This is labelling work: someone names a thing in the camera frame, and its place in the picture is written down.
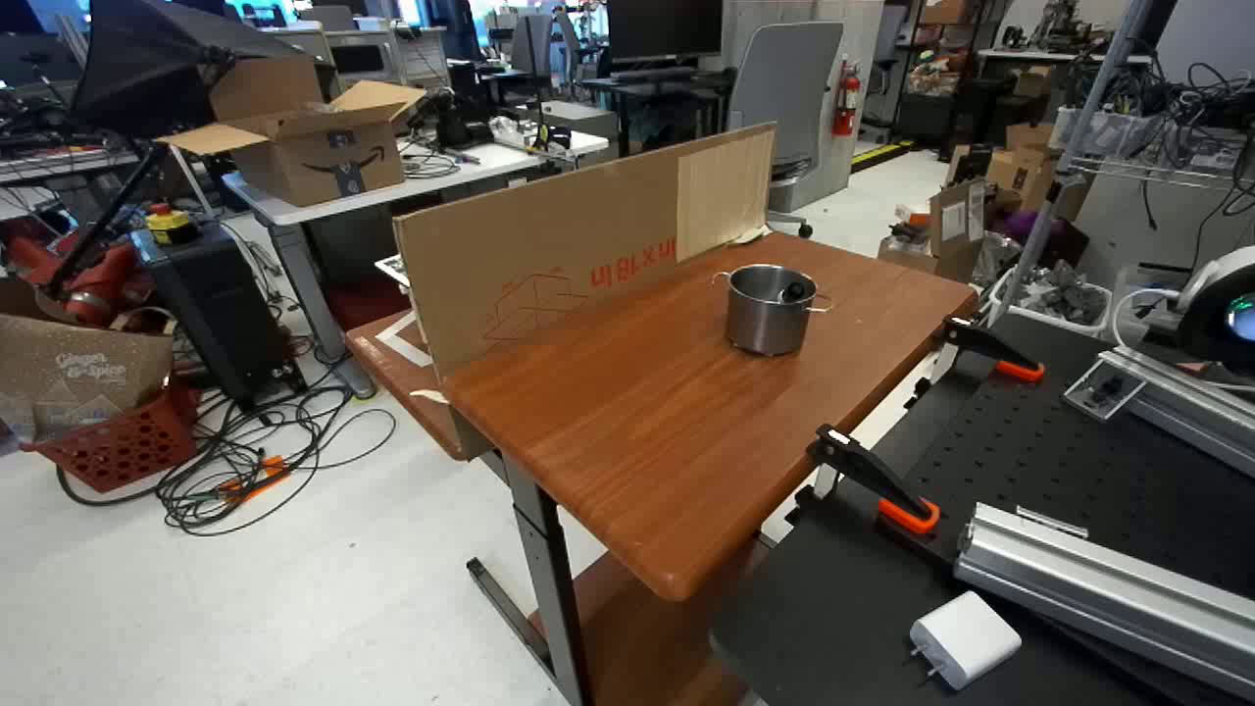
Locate white power adapter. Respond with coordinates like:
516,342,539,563
905,589,1029,696

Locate brown paper bag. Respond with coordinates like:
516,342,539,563
0,312,182,449

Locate silver metal pot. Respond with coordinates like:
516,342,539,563
719,258,837,360

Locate yellow red emergency stop button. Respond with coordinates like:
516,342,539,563
140,201,199,253

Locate black orange bar clamp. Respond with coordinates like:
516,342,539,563
937,314,1050,392
804,426,944,541

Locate open cardboard box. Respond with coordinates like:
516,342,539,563
152,53,431,212

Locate red plastic basket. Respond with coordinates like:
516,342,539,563
31,382,205,497

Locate black floor cables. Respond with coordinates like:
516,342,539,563
55,372,404,541

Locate stacked brown cardboard boxes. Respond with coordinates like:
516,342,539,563
922,118,1065,286

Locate grey metal bracket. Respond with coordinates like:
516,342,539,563
1060,356,1154,427

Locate black perforated breadboard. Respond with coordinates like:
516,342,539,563
711,312,1255,706

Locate grey metal pole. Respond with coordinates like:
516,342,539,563
991,0,1164,327

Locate black photo umbrella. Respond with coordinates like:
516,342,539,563
64,0,302,143

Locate black equipment cabinet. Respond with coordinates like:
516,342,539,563
128,215,299,414

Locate silver aluminium extrusion rail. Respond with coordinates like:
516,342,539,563
949,497,1255,706
1096,342,1255,482

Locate red fire extinguisher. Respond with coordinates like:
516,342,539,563
828,57,865,143

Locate small light cardboard panel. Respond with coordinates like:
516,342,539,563
671,121,782,262

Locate black computer monitor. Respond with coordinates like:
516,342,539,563
604,0,728,63

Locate grey metal table leg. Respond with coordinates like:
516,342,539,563
464,449,600,706

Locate grey office desk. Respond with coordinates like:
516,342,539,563
214,125,618,399

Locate red floor machine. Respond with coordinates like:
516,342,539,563
0,215,156,331

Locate large brown cardboard sheet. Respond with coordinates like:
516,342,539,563
388,154,686,376

